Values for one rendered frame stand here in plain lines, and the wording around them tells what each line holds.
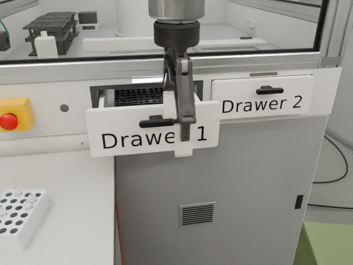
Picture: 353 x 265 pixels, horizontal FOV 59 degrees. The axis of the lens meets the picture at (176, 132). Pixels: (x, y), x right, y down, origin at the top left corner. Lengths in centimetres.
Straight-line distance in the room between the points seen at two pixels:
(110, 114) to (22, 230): 27
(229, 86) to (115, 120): 33
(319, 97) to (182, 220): 57
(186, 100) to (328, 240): 28
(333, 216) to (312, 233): 147
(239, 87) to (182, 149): 37
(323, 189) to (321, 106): 117
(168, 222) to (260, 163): 36
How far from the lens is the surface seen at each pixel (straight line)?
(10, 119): 80
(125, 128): 67
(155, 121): 63
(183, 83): 47
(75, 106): 83
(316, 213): 193
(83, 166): 79
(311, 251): 47
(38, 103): 85
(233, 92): 85
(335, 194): 213
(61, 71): 81
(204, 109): 68
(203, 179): 98
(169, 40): 50
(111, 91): 102
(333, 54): 98
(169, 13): 48
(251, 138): 96
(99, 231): 61
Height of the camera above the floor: 118
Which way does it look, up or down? 27 degrees down
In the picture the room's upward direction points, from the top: straight up
